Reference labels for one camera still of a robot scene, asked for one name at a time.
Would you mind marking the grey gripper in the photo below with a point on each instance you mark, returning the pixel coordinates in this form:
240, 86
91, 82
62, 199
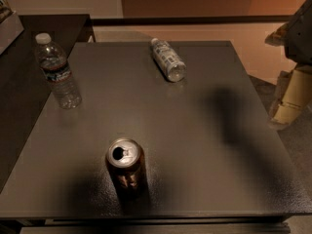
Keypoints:
299, 38

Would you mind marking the blue label plastic bottle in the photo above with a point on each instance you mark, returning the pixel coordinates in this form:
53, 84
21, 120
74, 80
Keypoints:
168, 60

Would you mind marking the orange soda can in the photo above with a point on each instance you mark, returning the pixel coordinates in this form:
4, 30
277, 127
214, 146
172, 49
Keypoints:
126, 165

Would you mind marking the clear upright water bottle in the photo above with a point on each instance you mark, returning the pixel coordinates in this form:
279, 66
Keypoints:
52, 60

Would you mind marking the grey box at corner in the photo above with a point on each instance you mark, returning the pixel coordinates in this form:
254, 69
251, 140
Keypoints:
10, 26

